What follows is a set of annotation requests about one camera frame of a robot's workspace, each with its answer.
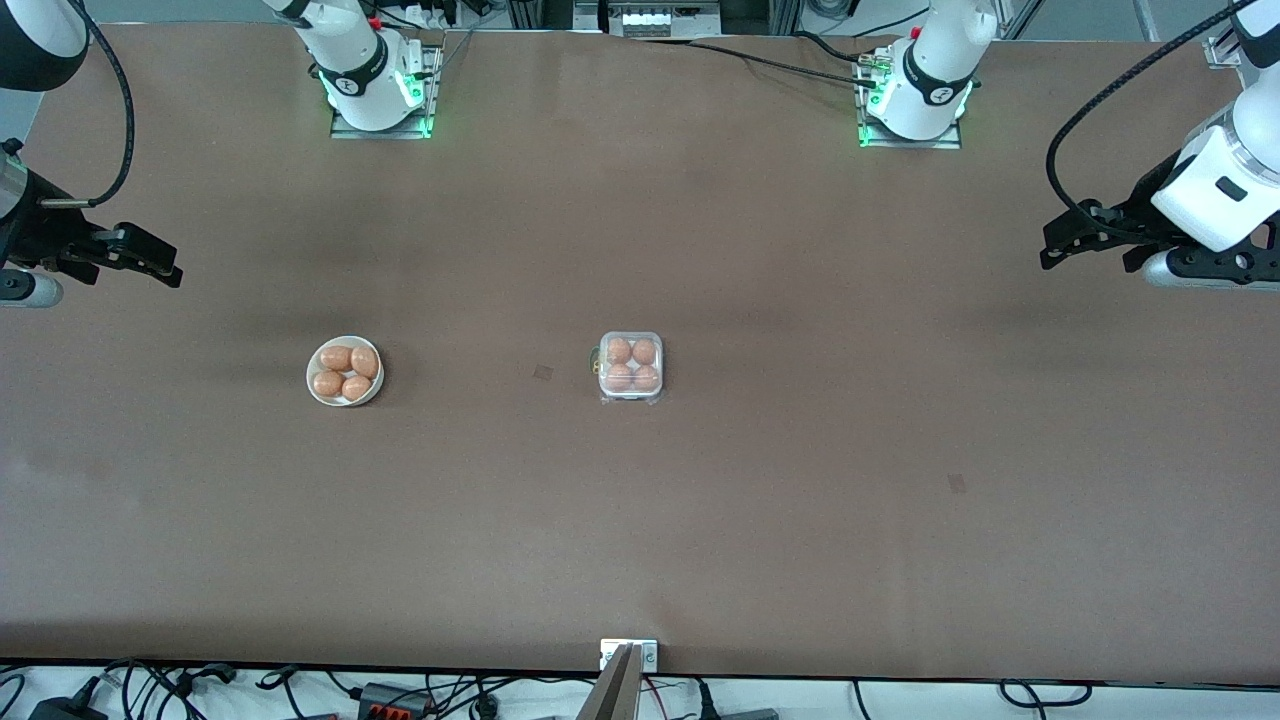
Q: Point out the grey camera pole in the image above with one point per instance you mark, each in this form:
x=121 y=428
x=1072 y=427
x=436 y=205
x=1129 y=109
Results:
x=610 y=695

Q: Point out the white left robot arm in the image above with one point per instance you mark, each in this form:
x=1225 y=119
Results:
x=935 y=60

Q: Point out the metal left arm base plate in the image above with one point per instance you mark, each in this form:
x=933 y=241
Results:
x=950 y=142

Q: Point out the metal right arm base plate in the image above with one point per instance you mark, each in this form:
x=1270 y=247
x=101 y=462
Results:
x=432 y=100

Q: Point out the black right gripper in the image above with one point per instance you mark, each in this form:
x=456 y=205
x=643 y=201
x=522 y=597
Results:
x=28 y=238

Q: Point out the brown egg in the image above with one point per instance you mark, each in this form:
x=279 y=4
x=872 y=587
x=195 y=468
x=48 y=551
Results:
x=328 y=382
x=618 y=378
x=365 y=361
x=618 y=351
x=336 y=357
x=645 y=351
x=356 y=388
x=645 y=378

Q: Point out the aluminium corner bracket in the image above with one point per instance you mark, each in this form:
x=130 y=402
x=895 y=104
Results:
x=1224 y=52

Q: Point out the white round bowl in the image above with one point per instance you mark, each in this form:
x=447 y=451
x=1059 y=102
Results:
x=345 y=401

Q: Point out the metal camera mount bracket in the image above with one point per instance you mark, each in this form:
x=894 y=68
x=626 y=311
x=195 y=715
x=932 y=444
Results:
x=650 y=655

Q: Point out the clear plastic egg box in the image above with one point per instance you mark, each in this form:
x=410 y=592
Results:
x=630 y=397

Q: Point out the white power strip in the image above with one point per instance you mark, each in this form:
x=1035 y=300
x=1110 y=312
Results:
x=425 y=15

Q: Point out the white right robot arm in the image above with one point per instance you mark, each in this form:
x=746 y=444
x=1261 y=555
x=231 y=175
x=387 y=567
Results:
x=350 y=60

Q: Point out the black box with red terminals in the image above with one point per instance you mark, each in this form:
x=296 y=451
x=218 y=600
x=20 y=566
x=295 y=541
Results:
x=395 y=702

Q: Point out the grey power strip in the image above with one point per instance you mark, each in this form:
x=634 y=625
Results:
x=665 y=18

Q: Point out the black power adapter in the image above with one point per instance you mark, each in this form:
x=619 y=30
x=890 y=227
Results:
x=65 y=711

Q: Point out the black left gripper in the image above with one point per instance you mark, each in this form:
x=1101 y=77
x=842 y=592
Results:
x=1137 y=211

